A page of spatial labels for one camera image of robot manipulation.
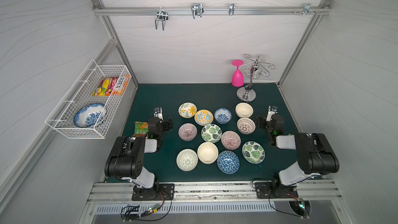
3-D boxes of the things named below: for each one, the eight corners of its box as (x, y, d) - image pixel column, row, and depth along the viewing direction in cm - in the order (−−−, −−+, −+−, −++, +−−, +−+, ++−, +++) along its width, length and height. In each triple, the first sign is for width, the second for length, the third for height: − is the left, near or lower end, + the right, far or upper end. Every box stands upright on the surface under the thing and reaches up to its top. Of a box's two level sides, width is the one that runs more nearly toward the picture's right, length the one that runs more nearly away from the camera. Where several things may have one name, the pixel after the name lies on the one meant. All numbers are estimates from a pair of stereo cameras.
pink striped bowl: (221, 150, 87) (222, 147, 84) (220, 133, 94) (220, 130, 91) (241, 150, 87) (242, 147, 84) (238, 133, 94) (239, 130, 91)
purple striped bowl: (176, 135, 93) (175, 132, 90) (185, 123, 99) (185, 120, 96) (190, 144, 90) (190, 141, 87) (199, 130, 95) (199, 128, 93)
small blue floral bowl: (214, 123, 99) (214, 120, 96) (213, 110, 105) (214, 107, 103) (231, 123, 99) (232, 120, 96) (229, 110, 105) (230, 107, 103)
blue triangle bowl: (217, 175, 79) (218, 173, 76) (216, 153, 87) (216, 150, 84) (239, 175, 79) (241, 173, 76) (236, 153, 87) (237, 150, 84)
